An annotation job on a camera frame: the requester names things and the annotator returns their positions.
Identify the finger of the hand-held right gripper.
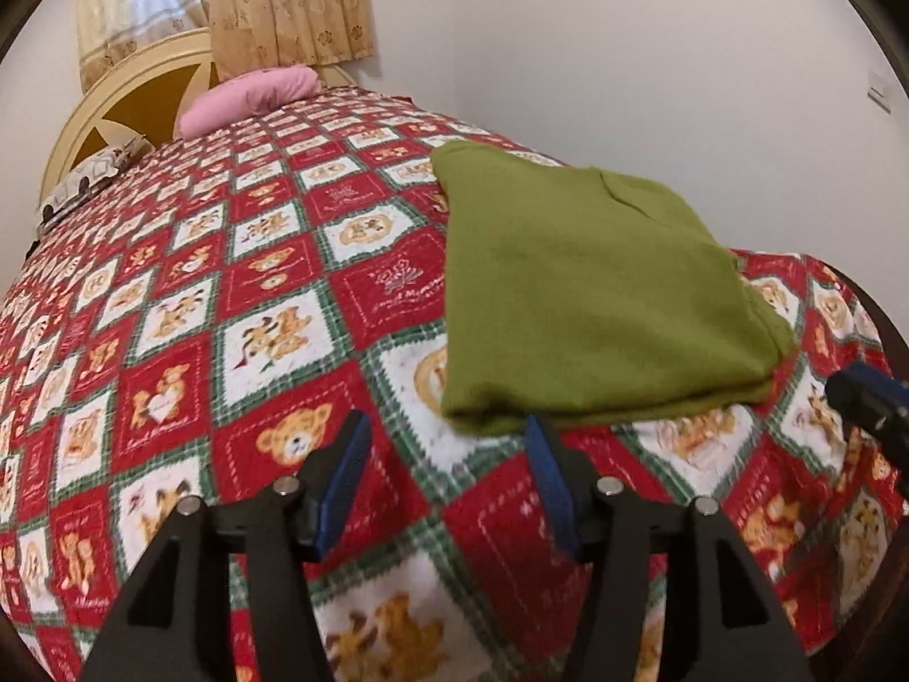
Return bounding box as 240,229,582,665
825,361,909,500

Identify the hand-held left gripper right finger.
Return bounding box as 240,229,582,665
523,413,818,682

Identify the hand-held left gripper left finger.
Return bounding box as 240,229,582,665
78,410,374,682

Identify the green sweater with orange stripe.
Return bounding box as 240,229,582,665
431,140,798,438

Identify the red bear printed blanket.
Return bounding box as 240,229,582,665
0,85,903,682

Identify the pink pillow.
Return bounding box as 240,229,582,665
177,64,319,140

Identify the white printed pillow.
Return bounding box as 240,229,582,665
35,138,155,232

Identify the cream wooden headboard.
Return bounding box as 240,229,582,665
39,27,356,210

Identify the tan floral curtain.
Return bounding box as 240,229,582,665
206,0,375,81

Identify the sheer floral curtain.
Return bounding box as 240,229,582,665
74,0,215,95

